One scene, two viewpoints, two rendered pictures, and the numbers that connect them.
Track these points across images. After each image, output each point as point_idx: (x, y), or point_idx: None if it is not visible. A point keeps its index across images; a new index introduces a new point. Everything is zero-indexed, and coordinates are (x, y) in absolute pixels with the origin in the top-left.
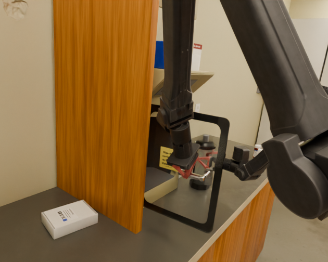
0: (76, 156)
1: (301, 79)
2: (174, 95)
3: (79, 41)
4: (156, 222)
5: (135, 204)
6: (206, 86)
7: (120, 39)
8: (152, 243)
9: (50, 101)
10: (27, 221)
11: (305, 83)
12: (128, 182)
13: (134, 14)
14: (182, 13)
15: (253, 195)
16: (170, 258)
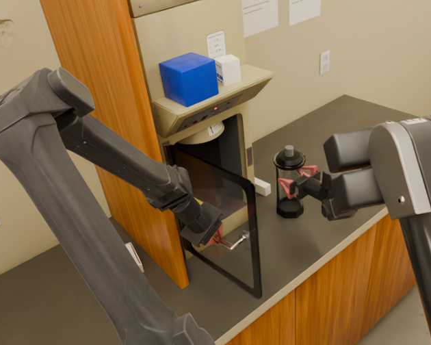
0: (115, 192)
1: (120, 315)
2: (144, 192)
3: (78, 66)
4: (211, 273)
5: (172, 261)
6: (341, 16)
7: (109, 79)
8: (196, 303)
9: None
10: (75, 267)
11: (124, 319)
12: (161, 237)
13: (112, 53)
14: (87, 155)
15: (368, 224)
16: (210, 324)
